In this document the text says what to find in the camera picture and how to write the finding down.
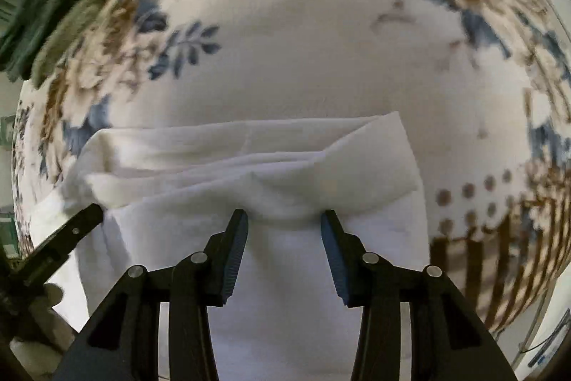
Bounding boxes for white pants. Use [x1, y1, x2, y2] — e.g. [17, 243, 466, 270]
[28, 110, 432, 381]

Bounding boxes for white gloved left hand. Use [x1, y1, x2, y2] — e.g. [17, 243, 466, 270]
[9, 283, 77, 380]

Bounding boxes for brown checkered blanket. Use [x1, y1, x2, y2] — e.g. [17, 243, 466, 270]
[430, 162, 570, 332]

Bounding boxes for floral bed blanket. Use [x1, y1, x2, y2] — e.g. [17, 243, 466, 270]
[12, 0, 570, 237]

